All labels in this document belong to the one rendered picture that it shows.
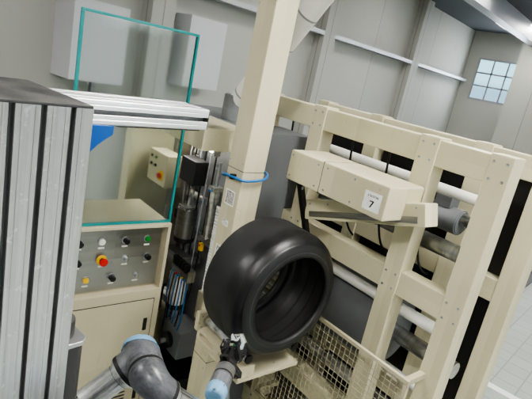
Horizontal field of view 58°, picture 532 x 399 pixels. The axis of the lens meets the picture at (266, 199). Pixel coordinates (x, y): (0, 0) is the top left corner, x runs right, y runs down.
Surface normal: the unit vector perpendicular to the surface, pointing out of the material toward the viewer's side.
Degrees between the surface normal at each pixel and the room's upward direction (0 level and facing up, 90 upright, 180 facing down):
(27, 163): 90
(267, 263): 57
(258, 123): 90
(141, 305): 90
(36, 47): 90
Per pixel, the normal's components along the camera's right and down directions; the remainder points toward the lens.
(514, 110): -0.66, 0.07
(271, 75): 0.61, 0.33
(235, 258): -0.53, -0.51
